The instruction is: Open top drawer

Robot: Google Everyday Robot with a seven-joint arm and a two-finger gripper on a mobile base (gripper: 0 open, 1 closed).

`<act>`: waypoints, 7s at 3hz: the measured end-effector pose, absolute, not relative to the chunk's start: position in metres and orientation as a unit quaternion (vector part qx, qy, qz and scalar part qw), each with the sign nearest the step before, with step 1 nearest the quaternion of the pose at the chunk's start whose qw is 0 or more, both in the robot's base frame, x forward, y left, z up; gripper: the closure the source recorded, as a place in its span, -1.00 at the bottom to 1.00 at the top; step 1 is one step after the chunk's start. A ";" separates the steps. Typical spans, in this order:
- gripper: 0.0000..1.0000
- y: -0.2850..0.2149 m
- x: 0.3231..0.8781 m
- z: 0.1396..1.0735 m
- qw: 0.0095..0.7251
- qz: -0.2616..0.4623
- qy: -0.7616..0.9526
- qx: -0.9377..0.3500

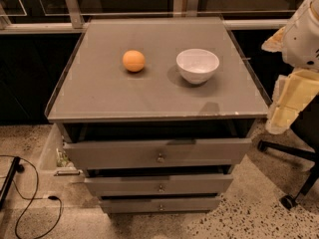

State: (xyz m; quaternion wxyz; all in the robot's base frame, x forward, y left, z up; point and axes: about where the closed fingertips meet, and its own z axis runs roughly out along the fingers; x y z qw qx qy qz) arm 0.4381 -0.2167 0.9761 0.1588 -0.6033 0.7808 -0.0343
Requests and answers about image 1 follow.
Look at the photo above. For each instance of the white bowl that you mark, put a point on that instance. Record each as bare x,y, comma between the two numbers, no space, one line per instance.
197,66

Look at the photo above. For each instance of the grey bottom drawer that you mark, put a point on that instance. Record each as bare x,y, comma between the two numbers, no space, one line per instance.
184,204

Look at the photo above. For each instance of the grey middle drawer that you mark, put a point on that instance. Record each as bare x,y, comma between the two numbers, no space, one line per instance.
159,185

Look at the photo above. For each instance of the metal window rail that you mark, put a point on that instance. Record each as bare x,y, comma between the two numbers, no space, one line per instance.
77,16

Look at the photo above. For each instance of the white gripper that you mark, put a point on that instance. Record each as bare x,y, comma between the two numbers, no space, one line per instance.
301,42

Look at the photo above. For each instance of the grey drawer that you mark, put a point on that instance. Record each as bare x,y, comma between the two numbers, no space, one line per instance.
159,185
156,153
184,204

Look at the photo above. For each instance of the black floor stand leg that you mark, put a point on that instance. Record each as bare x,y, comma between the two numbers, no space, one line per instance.
8,180

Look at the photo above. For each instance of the orange ball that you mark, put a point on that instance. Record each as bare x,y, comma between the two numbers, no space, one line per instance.
133,61

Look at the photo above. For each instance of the clear plastic bin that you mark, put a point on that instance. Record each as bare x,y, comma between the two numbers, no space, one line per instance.
53,159

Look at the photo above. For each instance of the grey top drawer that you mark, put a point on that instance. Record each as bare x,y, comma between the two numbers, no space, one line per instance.
156,153

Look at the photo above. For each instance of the grey drawer cabinet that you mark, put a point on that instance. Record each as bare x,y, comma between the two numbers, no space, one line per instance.
98,99

